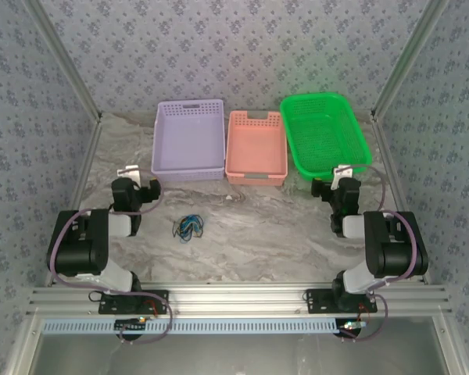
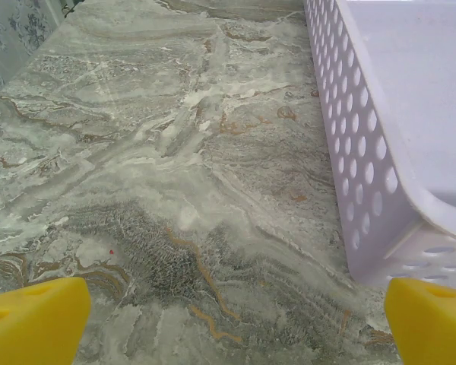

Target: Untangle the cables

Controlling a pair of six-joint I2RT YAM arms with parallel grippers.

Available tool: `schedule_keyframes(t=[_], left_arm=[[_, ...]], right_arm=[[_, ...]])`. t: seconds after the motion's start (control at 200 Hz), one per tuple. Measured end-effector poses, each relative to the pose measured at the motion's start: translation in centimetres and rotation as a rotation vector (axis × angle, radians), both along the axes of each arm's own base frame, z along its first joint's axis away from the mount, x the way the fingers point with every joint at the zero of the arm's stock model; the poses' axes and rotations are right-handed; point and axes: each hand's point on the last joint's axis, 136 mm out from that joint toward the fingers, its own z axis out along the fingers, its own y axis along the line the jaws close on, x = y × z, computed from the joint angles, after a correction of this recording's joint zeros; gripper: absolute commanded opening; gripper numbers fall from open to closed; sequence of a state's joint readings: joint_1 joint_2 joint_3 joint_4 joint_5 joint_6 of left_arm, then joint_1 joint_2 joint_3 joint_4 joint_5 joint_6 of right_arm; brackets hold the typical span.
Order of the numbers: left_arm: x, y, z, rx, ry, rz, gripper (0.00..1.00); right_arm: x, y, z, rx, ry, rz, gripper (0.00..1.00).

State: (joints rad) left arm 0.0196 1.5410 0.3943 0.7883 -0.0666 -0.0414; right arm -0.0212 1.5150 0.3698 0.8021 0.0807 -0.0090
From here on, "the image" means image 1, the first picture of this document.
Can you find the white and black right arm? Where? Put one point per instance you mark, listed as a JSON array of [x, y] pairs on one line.
[[394, 250]]

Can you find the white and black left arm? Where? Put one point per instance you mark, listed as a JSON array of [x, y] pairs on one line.
[[78, 242]]

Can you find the green plastic basket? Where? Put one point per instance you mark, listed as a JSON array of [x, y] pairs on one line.
[[324, 133]]

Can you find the purple plastic basket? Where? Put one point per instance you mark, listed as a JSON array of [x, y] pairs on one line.
[[187, 140]]

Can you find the pink plastic basket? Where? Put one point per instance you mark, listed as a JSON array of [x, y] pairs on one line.
[[256, 148]]

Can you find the small electronics board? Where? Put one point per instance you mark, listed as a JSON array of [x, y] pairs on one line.
[[129, 324], [349, 326]]

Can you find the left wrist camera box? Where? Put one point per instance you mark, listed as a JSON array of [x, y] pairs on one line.
[[127, 172]]

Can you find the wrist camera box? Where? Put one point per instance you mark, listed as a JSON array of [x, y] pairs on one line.
[[342, 172], [127, 172]]

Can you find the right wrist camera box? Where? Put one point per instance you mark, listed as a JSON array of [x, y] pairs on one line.
[[342, 172]]

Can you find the aluminium side rail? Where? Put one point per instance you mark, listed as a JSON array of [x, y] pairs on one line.
[[78, 187], [394, 183]]

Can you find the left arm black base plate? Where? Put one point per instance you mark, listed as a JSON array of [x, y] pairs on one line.
[[109, 306]]

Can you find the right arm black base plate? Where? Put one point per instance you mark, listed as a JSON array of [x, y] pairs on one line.
[[316, 304]]

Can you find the aluminium mounting rail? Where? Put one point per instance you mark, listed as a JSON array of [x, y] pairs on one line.
[[234, 301]]

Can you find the aluminium frame post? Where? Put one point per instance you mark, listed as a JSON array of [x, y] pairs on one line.
[[406, 58], [62, 58]]

